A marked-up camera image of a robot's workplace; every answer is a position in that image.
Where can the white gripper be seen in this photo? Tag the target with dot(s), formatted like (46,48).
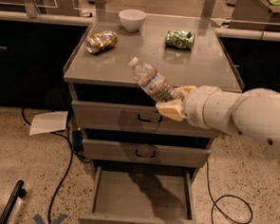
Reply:
(194,105)

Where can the clear plastic water bottle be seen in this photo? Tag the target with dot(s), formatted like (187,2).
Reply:
(152,82)

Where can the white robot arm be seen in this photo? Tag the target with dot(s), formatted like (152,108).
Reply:
(253,115)

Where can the grey metal drawer cabinet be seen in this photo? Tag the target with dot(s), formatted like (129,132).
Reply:
(107,78)

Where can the dark right counter cabinet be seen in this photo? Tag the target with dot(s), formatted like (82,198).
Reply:
(255,57)

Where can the dark counter cabinet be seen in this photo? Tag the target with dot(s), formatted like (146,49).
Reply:
(255,57)
(32,58)

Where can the grey top drawer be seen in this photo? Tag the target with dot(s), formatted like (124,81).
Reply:
(134,119)

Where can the grey middle drawer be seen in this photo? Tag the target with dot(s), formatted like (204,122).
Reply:
(145,153)

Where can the grey open bottom drawer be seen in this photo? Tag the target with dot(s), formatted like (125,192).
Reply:
(126,193)

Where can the dark left counter cabinet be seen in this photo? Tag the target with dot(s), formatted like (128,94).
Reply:
(32,58)

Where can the crushed green soda can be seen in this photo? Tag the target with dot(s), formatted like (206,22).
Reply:
(183,40)

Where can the white ceramic bowl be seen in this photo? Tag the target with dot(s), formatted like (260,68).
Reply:
(132,19)

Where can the crushed brown soda can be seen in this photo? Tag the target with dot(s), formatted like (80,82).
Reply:
(101,41)

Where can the blue power box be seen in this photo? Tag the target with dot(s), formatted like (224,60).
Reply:
(77,138)

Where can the white paper sheet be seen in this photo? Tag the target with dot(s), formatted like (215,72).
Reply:
(48,122)

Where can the black bar on floor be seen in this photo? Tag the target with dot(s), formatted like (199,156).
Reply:
(17,192)

